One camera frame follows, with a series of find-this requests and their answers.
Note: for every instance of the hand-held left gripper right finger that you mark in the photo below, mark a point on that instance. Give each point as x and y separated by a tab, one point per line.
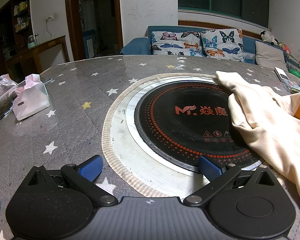
210	168

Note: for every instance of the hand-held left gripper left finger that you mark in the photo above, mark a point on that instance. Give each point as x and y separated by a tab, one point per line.
91	168

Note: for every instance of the cream long-sleeve top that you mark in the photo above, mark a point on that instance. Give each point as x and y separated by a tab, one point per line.
265	135

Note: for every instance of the round black induction cooktop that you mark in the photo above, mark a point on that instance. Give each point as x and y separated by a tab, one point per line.
180	130

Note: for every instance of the grey star-printed tablecloth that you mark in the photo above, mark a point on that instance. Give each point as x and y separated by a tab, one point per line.
77	92

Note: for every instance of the pink and white gift bag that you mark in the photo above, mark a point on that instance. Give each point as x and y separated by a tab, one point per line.
31	100

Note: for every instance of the clear plastic case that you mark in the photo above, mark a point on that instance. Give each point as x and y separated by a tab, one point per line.
292	85

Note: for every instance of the white plastic bag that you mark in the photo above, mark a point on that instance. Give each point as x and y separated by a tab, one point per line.
1	92

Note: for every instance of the white remote control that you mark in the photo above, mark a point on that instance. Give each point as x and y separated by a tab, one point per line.
282	74

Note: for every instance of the blue cabinet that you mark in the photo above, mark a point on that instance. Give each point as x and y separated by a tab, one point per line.
88	45

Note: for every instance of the butterfly print pillow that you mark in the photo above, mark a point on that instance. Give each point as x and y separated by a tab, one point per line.
175	43
222	45

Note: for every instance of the wooden sideboard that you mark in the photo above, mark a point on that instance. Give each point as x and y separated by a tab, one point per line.
40	52

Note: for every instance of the green packet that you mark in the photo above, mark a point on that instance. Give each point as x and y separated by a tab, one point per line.
295	72

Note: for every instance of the plain grey pillow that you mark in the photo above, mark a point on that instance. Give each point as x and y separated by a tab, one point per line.
270	53

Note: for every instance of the blue sofa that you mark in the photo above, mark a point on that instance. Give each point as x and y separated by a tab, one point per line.
136	46

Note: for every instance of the pink and orange soft toy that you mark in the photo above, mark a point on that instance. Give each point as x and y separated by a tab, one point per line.
284	47

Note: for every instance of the black and white plush toy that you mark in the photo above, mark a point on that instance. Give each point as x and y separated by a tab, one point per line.
268	38

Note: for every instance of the dark wooden shelf cabinet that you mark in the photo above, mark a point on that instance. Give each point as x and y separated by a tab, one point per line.
12	25

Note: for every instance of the dark wooden door frame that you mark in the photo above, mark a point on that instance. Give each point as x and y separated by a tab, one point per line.
71	22

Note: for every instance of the white wall socket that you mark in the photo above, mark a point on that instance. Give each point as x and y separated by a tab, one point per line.
50	18

